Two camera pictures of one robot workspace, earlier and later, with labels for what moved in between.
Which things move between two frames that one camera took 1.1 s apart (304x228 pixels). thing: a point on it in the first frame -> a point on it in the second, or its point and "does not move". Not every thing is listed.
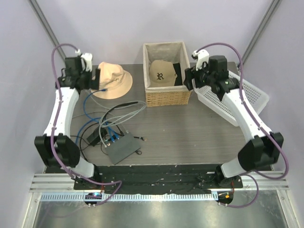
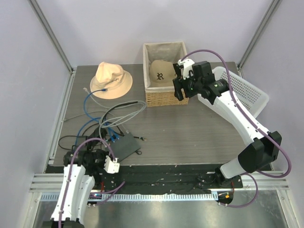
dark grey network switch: x=123 y=148 does not move
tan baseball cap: x=162 y=73 does not move
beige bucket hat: x=118 y=81 does not move
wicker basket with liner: x=175 y=52 does not move
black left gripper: x=93 y=84 -> x=105 y=153
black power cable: x=80 y=137 -> x=106 y=111
